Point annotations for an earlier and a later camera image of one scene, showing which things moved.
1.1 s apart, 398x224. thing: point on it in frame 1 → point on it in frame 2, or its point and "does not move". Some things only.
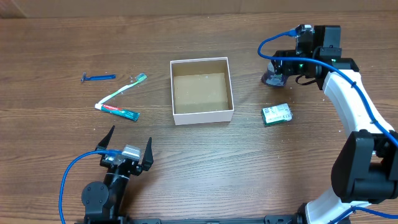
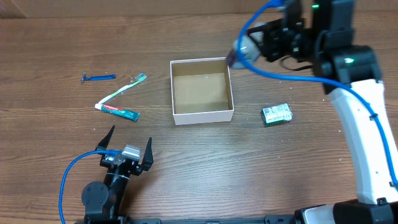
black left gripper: [147, 160] does not move
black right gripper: [291, 65] → [273, 36]
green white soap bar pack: [277, 114] does not move
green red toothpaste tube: [122, 112] does not move
